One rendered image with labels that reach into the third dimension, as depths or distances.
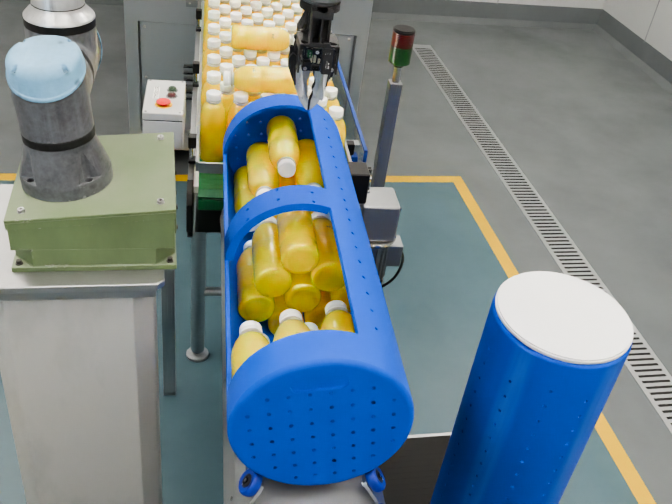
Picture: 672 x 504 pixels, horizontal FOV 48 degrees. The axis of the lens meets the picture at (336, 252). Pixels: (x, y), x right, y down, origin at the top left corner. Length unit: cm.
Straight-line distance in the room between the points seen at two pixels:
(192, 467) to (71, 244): 131
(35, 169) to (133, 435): 59
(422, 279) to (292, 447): 218
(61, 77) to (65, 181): 17
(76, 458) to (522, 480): 93
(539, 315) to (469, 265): 191
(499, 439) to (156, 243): 82
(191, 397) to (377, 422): 157
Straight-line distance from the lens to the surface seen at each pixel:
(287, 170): 165
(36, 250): 134
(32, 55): 129
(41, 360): 147
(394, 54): 223
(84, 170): 133
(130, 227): 130
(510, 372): 156
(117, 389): 152
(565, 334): 155
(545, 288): 165
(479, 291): 333
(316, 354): 108
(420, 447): 244
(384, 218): 214
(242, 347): 123
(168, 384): 266
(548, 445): 167
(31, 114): 129
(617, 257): 385
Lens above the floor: 198
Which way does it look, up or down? 36 degrees down
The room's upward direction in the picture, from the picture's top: 8 degrees clockwise
